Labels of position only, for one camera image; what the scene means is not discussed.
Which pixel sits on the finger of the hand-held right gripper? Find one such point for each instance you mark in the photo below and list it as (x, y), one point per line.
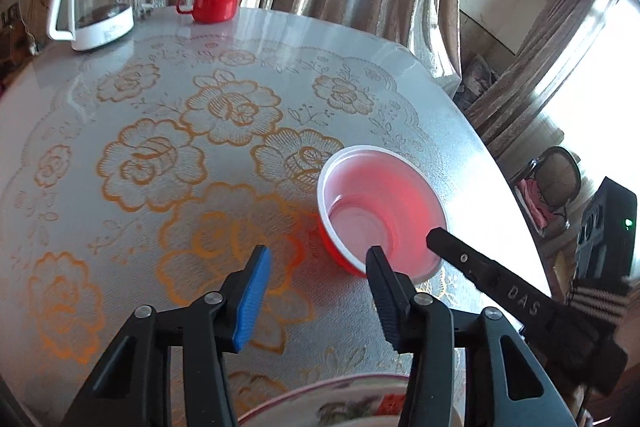
(480, 267)

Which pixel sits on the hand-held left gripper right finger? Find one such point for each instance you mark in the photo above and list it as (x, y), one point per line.
(386, 307)

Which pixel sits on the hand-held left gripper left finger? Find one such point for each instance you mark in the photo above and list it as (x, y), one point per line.
(252, 302)

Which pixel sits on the red plastic bowl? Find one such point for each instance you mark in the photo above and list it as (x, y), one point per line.
(380, 207)

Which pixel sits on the purple rimmed plate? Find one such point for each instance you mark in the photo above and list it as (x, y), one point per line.
(280, 402)

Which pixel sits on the white floral plate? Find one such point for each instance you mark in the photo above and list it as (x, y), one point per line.
(350, 412)

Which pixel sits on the floral lace table cover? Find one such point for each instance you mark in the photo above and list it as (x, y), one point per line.
(150, 232)

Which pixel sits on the dark chair with pink cushion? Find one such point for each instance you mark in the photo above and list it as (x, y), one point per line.
(560, 172)

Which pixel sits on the narrow beige curtain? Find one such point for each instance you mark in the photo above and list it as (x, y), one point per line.
(550, 47)

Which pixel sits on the red mug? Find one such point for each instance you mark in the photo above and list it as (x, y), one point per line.
(215, 2)

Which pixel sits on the white glass kettle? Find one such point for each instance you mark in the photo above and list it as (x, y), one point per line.
(100, 32)

